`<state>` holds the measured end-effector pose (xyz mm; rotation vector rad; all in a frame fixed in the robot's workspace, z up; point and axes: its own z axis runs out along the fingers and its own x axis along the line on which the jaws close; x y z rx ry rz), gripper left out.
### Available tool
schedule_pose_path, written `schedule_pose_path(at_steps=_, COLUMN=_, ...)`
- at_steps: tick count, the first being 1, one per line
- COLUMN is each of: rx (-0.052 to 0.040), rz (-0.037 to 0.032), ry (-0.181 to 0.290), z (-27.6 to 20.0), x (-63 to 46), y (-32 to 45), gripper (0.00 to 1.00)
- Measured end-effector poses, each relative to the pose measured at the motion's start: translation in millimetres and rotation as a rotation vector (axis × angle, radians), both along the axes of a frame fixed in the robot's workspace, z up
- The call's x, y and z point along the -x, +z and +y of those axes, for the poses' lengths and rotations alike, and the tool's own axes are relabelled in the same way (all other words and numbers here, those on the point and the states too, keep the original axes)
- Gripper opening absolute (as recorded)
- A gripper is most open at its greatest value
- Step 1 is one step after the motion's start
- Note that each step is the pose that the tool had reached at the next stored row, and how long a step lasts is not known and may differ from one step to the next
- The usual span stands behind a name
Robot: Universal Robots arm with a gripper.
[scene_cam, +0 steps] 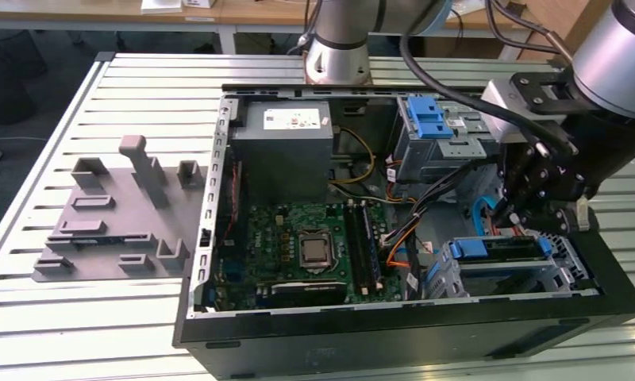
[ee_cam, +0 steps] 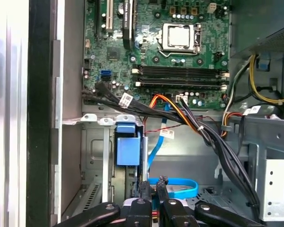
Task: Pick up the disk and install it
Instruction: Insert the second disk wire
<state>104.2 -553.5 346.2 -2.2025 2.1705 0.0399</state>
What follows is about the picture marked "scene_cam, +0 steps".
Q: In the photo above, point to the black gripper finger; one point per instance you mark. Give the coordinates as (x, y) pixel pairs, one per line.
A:
(523, 178)
(555, 216)

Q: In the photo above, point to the hard disk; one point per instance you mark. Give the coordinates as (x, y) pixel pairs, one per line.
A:
(471, 248)

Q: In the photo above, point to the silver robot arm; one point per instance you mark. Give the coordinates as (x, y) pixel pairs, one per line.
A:
(619, 59)

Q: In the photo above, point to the metal disk bay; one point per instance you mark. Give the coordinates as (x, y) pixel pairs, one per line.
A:
(509, 269)

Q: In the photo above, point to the metal drive cage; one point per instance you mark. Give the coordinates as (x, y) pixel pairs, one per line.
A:
(429, 158)

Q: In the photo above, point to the blue plastic latch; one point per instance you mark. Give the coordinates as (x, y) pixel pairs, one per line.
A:
(429, 119)

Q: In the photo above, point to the RAM stick with blue label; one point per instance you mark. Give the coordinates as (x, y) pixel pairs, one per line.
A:
(372, 246)

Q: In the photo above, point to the CPU socket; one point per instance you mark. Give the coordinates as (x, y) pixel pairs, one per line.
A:
(315, 233)

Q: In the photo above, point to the silver CPU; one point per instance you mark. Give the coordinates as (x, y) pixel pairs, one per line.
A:
(315, 252)

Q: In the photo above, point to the grey power supply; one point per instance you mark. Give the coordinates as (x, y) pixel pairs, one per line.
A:
(280, 166)

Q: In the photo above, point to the green motherboard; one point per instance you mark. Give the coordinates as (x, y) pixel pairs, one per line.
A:
(267, 222)

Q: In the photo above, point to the black graphics card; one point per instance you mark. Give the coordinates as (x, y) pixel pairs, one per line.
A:
(307, 293)

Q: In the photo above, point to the black PC case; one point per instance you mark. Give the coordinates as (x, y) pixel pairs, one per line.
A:
(350, 341)

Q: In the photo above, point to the grey parts rack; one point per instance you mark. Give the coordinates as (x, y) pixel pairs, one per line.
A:
(122, 222)

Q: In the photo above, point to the white box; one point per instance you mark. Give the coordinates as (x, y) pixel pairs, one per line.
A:
(162, 6)

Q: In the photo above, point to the wooden desk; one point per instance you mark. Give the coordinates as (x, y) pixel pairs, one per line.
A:
(111, 18)

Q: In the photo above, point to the dark office chair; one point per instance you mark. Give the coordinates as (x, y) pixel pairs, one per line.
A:
(11, 71)

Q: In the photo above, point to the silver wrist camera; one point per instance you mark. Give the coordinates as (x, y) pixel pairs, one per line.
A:
(501, 111)

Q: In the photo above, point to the black wrist bracket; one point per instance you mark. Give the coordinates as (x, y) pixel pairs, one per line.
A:
(539, 91)

